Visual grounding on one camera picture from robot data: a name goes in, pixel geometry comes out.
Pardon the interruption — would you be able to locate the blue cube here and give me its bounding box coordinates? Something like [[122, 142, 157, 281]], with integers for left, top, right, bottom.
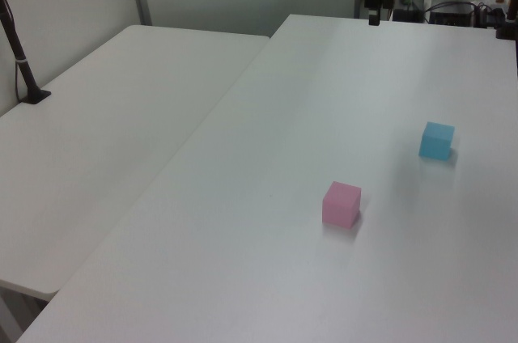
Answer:
[[418, 121, 456, 160]]

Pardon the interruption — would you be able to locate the pink cube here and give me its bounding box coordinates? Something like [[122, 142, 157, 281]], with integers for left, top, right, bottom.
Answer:
[[321, 180, 362, 227]]

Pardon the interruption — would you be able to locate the small black box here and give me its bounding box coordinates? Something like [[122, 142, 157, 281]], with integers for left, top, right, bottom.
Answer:
[[393, 8, 422, 23]]

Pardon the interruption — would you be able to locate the black clamp stand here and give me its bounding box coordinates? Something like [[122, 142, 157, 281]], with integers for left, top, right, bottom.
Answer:
[[494, 0, 518, 40]]

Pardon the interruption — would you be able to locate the black electronics unit with cables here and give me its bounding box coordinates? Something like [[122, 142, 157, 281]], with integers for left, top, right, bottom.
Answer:
[[427, 1, 477, 28]]

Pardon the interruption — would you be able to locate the black camera stand pole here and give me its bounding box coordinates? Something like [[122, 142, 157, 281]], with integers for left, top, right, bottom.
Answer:
[[0, 0, 53, 106]]

